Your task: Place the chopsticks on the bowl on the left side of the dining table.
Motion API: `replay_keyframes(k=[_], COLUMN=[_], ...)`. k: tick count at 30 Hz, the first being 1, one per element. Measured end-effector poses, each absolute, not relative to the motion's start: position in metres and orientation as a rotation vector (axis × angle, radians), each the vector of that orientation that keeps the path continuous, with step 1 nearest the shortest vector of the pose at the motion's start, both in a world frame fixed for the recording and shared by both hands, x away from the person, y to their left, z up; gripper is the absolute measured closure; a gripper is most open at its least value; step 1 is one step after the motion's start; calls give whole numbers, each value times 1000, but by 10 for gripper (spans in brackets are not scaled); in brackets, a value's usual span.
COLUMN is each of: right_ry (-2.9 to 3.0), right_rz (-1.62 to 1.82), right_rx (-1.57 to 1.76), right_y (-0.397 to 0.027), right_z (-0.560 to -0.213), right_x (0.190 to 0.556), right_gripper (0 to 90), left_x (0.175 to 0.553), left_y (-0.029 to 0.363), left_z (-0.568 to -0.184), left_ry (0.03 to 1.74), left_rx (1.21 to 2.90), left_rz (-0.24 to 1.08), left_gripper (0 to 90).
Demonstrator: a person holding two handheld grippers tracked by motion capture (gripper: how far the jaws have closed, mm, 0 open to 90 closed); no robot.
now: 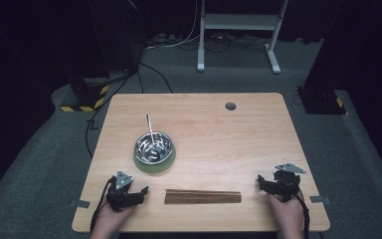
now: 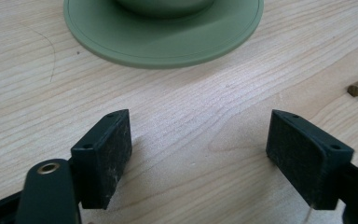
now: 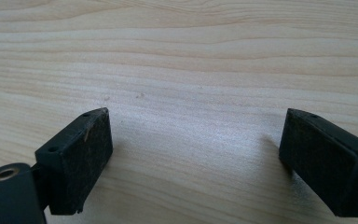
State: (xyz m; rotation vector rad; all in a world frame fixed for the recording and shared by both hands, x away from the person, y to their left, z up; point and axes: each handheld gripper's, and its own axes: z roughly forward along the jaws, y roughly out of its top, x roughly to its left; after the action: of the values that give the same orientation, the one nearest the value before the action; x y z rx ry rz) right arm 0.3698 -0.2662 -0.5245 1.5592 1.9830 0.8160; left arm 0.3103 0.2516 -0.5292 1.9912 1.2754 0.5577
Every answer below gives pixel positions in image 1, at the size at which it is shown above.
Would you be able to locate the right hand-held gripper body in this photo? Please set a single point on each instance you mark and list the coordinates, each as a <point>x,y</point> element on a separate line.
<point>286,184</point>

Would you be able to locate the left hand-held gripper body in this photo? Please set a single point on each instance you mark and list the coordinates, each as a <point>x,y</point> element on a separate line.
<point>121,194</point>

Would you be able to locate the stainless steel bowl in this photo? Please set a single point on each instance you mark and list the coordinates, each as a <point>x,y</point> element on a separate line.
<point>146,149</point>

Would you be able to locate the dark wooden chopstick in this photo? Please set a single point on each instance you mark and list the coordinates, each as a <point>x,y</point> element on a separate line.
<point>202,194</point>
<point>202,191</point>

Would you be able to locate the person's left hand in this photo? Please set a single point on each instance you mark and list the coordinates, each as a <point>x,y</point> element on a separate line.
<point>110,220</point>

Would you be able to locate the person's right hand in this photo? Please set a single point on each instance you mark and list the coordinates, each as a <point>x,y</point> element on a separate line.
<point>286,215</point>

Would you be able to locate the grey tape strip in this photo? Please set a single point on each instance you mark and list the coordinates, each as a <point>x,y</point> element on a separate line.
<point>320,199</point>
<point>80,203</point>

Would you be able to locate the row of brown chopsticks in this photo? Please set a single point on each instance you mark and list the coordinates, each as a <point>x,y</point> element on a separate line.
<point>202,199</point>

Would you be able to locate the metal spoon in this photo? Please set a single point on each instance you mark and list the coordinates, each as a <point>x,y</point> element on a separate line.
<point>150,127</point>

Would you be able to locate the grey table grommet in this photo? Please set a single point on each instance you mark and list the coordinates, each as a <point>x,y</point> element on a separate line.
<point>230,106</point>

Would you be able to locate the black stand base yellow mark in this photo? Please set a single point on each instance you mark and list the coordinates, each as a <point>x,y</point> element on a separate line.
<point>323,101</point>

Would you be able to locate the black yellow striped stand base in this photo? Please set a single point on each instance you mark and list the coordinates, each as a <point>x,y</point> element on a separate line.
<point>85,99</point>

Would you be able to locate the power strip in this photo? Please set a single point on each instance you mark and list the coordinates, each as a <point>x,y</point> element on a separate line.
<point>162,38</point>

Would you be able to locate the white metal stand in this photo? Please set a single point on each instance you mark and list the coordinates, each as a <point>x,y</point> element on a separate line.
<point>238,21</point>

